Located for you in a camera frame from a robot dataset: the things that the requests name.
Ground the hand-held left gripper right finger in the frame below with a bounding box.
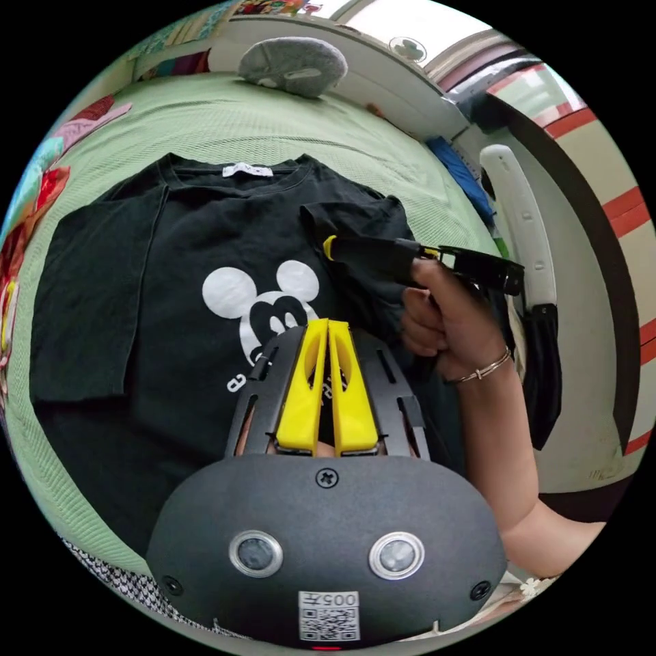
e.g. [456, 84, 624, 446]
[328, 321, 383, 455]

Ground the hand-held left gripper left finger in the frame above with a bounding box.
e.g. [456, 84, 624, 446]
[275, 318, 329, 453]

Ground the black shirt with white print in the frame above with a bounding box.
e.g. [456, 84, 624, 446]
[29, 152, 466, 560]

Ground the person's right forearm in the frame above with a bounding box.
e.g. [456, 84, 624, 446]
[443, 352, 608, 577]

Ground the person's right hand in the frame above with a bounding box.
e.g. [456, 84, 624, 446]
[398, 258, 513, 384]

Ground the bed with green mat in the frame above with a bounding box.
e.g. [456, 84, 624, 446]
[0, 71, 509, 583]

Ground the grey pillow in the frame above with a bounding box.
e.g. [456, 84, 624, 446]
[237, 36, 350, 100]

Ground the white fan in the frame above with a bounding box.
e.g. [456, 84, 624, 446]
[387, 34, 429, 66]

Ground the person's body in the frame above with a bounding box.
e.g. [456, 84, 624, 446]
[55, 534, 219, 638]

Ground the pile of clothes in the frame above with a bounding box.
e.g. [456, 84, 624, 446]
[0, 94, 133, 409]

